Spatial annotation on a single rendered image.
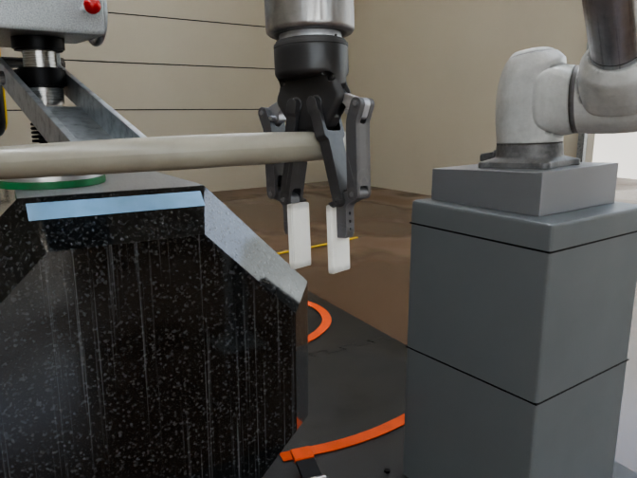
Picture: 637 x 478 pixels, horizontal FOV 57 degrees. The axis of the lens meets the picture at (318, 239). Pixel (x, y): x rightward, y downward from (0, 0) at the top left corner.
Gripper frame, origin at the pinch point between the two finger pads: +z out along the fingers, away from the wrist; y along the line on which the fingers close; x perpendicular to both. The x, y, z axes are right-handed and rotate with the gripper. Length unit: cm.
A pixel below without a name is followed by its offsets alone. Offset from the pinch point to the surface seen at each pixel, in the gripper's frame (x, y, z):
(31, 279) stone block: 0, 64, 11
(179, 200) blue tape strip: -29, 58, -1
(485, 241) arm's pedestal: -78, 14, 12
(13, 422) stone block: 4, 68, 37
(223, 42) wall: -461, 495, -147
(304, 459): -70, 63, 76
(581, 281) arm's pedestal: -87, -5, 21
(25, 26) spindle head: -9, 75, -35
